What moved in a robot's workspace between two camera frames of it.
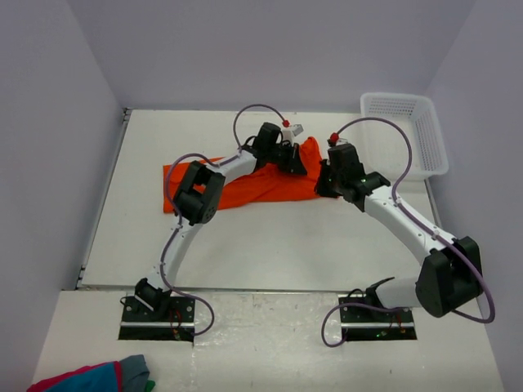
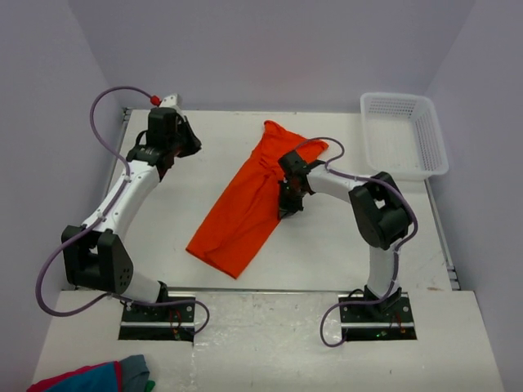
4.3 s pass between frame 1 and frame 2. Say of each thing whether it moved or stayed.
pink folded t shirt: stayed
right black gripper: moved
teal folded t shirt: stayed
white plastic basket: stayed
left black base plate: stayed
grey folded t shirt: stayed
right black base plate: stayed
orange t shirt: moved
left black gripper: moved
